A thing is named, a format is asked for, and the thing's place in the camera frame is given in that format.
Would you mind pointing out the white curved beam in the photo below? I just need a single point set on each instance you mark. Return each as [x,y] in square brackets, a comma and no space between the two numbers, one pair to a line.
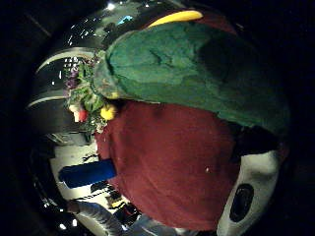
[62,55]
[46,99]

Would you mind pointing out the bunch of mixed flowers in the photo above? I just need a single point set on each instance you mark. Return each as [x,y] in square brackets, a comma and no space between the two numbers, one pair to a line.
[86,95]

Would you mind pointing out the black and yellow striped item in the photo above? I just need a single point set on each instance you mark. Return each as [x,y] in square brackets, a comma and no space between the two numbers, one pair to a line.
[115,200]

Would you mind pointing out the blue cylinder roll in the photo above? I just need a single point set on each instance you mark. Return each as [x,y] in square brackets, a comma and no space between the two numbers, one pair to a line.
[87,172]

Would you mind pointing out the green felt bouquet wrap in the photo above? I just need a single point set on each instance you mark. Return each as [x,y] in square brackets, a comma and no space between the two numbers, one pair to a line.
[170,69]

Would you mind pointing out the dark red cloth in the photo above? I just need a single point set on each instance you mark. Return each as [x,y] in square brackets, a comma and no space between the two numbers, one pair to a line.
[167,164]

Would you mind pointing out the yellow strip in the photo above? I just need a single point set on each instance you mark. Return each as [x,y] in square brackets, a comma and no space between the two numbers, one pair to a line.
[177,17]

